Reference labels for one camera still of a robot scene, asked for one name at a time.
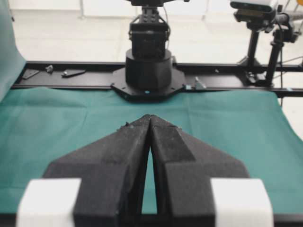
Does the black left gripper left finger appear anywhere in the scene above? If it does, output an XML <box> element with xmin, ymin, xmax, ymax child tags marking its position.
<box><xmin>43</xmin><ymin>114</ymin><xmax>151</xmax><ymax>227</ymax></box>

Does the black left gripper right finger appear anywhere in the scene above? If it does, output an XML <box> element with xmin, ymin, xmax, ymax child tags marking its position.
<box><xmin>150</xmin><ymin>115</ymin><xmax>250</xmax><ymax>227</ymax></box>

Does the green table cloth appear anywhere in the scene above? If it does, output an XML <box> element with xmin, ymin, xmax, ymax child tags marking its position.
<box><xmin>0</xmin><ymin>87</ymin><xmax>303</xmax><ymax>214</ymax></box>

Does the flat black metal bar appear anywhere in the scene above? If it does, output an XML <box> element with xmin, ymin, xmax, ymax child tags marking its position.
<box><xmin>62</xmin><ymin>69</ymin><xmax>86</xmax><ymax>78</ymax></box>

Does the black flat plate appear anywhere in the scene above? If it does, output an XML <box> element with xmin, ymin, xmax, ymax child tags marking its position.
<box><xmin>22</xmin><ymin>69</ymin><xmax>40</xmax><ymax>80</ymax></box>

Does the green backdrop curtain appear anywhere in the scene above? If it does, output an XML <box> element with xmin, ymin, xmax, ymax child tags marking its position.
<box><xmin>0</xmin><ymin>0</ymin><xmax>26</xmax><ymax>100</ymax></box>

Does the silver corner bracket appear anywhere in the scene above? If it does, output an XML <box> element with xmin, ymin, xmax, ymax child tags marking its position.
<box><xmin>195</xmin><ymin>77</ymin><xmax>207</xmax><ymax>90</ymax></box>

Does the small metal bracket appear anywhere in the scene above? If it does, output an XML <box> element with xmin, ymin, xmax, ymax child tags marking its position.
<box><xmin>45</xmin><ymin>65</ymin><xmax>53</xmax><ymax>74</ymax></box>

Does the black camera stand post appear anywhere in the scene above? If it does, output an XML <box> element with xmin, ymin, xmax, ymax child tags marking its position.
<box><xmin>237</xmin><ymin>30</ymin><xmax>261</xmax><ymax>68</ymax></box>

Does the black aluminium frame rail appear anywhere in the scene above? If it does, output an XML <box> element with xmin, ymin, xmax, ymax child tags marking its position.
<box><xmin>12</xmin><ymin>61</ymin><xmax>303</xmax><ymax>99</ymax></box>

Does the silver camera on stand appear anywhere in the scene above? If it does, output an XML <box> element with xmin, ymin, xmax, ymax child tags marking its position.
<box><xmin>230</xmin><ymin>0</ymin><xmax>278</xmax><ymax>30</ymax></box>

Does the black clamp stand post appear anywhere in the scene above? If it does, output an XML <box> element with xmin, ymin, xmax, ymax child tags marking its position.
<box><xmin>246</xmin><ymin>11</ymin><xmax>301</xmax><ymax>87</ymax></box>

